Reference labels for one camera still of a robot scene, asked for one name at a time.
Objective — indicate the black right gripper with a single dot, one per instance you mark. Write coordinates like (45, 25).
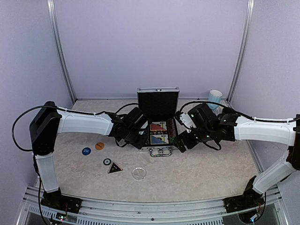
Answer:
(181, 144)

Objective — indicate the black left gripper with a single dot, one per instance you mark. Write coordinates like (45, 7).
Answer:
(139, 144)

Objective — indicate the red playing card deck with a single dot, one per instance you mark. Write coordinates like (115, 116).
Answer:
(158, 126)

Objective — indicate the aluminium poker case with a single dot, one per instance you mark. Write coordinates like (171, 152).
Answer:
(159, 104)

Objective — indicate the black triangular dealer button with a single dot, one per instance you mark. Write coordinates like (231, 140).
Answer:
(114, 168)

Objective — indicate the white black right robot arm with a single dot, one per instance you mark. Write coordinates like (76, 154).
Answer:
(274, 145)

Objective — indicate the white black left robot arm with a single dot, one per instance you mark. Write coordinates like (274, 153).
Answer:
(51, 121)

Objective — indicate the right poker chip row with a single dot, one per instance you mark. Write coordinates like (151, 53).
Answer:
(171, 128)

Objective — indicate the red dice row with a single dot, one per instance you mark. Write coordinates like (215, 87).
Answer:
(158, 132)

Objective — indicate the orange round button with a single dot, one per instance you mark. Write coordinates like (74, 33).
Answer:
(99, 146)

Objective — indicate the clear round plastic lid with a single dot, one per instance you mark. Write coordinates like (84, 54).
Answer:
(139, 173)

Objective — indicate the blue small blind button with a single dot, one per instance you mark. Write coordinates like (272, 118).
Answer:
(86, 151)

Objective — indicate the light blue ribbed cup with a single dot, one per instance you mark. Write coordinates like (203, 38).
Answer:
(215, 97)

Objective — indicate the front aluminium rail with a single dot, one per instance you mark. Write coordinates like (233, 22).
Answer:
(106, 212)

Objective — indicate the right aluminium frame post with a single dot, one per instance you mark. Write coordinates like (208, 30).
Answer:
(242, 50)

